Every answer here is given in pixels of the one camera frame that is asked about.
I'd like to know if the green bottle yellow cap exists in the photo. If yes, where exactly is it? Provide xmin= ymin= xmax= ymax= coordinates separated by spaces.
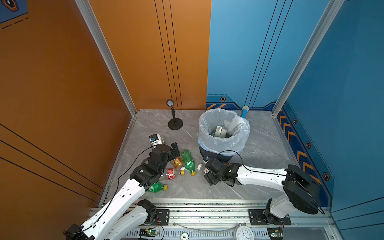
xmin=181 ymin=150 xmax=196 ymax=176
xmin=148 ymin=182 xmax=168 ymax=193

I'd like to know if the green label white cap bottle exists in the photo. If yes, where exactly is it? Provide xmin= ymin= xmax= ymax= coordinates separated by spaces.
xmin=213 ymin=126 xmax=228 ymax=138

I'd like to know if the pink label white cap bottle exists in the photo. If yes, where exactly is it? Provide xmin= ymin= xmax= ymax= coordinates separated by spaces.
xmin=197 ymin=164 xmax=210 ymax=174

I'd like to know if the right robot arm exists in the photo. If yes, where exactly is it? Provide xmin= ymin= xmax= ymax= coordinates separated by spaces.
xmin=205 ymin=158 xmax=325 ymax=225

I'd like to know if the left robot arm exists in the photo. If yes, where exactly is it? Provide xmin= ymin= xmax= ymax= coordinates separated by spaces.
xmin=64 ymin=143 xmax=181 ymax=240

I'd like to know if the black bin with plastic liner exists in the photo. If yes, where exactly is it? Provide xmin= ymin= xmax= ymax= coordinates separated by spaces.
xmin=198 ymin=109 xmax=251 ymax=162

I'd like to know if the clear cola bottle red label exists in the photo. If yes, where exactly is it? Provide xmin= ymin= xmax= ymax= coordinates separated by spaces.
xmin=160 ymin=169 xmax=185 ymax=180

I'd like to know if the black desk microphone stand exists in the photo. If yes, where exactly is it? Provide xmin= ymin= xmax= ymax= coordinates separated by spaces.
xmin=167 ymin=99 xmax=183 ymax=130

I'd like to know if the green bottle lying yellow cap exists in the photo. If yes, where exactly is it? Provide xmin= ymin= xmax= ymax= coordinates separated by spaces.
xmin=148 ymin=182 xmax=168 ymax=193

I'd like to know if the blue toy microphone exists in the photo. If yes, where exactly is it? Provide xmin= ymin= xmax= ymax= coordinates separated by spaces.
xmin=242 ymin=106 xmax=249 ymax=118

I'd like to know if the green circuit board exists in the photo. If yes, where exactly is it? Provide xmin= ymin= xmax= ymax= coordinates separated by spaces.
xmin=139 ymin=229 xmax=160 ymax=239

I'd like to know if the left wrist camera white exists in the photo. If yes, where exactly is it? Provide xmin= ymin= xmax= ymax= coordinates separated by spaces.
xmin=149 ymin=134 xmax=163 ymax=149

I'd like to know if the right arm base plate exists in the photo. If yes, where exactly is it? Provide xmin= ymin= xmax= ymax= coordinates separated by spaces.
xmin=248 ymin=209 xmax=292 ymax=226

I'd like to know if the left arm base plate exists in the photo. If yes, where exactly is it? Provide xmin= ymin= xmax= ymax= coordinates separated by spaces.
xmin=144 ymin=209 xmax=170 ymax=226

